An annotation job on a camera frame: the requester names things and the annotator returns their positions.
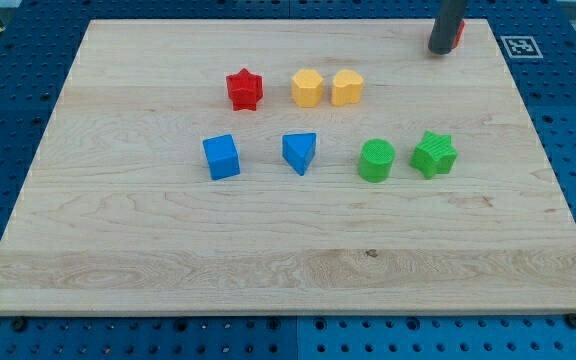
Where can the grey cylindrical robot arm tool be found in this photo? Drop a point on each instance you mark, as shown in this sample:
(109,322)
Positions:
(448,27)

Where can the red star block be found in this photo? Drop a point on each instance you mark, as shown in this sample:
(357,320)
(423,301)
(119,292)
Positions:
(244,89)

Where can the green star block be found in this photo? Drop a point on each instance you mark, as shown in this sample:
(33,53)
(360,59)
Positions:
(434,154)

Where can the light wooden board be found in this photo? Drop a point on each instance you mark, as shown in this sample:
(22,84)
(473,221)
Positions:
(119,216)

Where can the blue triangle block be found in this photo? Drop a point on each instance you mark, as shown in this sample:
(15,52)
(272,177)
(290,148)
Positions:
(298,150)

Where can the blue cube block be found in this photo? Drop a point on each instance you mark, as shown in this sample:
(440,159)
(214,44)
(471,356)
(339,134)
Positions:
(222,156)

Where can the green cylinder block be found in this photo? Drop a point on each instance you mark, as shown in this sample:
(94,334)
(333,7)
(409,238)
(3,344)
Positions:
(376,159)

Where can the yellow hexagon block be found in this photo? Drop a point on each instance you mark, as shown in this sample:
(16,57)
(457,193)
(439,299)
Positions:
(307,88)

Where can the yellow heart block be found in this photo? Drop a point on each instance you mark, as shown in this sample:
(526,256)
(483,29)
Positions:
(347,87)

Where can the red block behind tool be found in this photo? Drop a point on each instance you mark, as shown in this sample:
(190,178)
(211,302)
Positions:
(459,34)

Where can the white fiducial marker tag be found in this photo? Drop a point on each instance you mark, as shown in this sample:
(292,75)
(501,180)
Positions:
(521,47)

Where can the black screw bottom left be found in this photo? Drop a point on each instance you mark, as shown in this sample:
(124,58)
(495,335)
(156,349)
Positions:
(18,324)

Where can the black screw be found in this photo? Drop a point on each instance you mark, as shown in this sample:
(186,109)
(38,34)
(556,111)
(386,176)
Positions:
(570,320)
(18,324)

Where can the black screw bottom right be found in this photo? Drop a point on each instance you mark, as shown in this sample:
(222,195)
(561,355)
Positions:
(570,320)

